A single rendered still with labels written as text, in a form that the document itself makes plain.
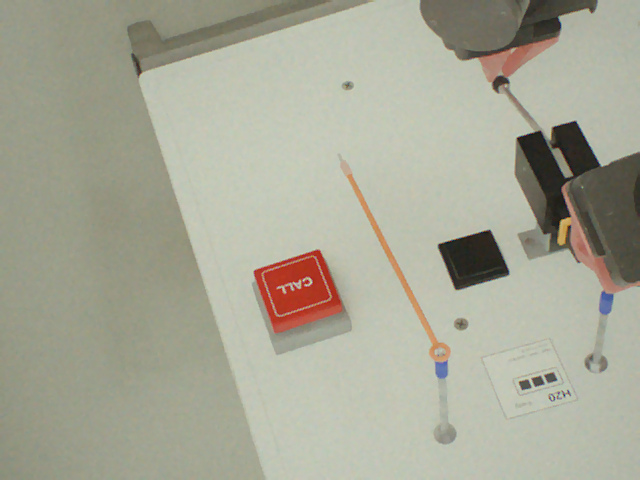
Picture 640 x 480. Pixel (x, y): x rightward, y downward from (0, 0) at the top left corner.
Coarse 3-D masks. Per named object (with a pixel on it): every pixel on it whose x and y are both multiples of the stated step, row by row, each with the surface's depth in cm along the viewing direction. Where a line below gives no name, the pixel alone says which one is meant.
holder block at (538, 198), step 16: (560, 128) 77; (576, 128) 77; (528, 144) 76; (544, 144) 76; (560, 144) 76; (576, 144) 76; (528, 160) 76; (544, 160) 75; (576, 160) 75; (592, 160) 75; (528, 176) 76; (544, 176) 75; (560, 176) 74; (528, 192) 77; (544, 192) 74; (560, 192) 74; (544, 208) 75; (544, 224) 76
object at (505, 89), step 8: (504, 88) 84; (512, 96) 83; (512, 104) 83; (520, 104) 82; (520, 112) 81; (528, 120) 80; (536, 128) 79; (544, 136) 78; (552, 152) 76; (560, 152) 76; (560, 160) 76; (560, 168) 75; (568, 168) 75; (568, 176) 75
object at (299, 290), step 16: (304, 256) 80; (320, 256) 80; (256, 272) 80; (272, 272) 79; (288, 272) 79; (304, 272) 79; (320, 272) 79; (272, 288) 79; (288, 288) 78; (304, 288) 78; (320, 288) 78; (272, 304) 78; (288, 304) 78; (304, 304) 78; (320, 304) 77; (336, 304) 77; (272, 320) 77; (288, 320) 77; (304, 320) 78
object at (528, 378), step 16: (496, 352) 78; (512, 352) 78; (528, 352) 77; (544, 352) 77; (496, 368) 77; (512, 368) 77; (528, 368) 77; (544, 368) 77; (560, 368) 76; (496, 384) 76; (512, 384) 76; (528, 384) 76; (544, 384) 76; (560, 384) 76; (512, 400) 75; (528, 400) 75; (544, 400) 75; (560, 400) 75; (576, 400) 75; (512, 416) 75
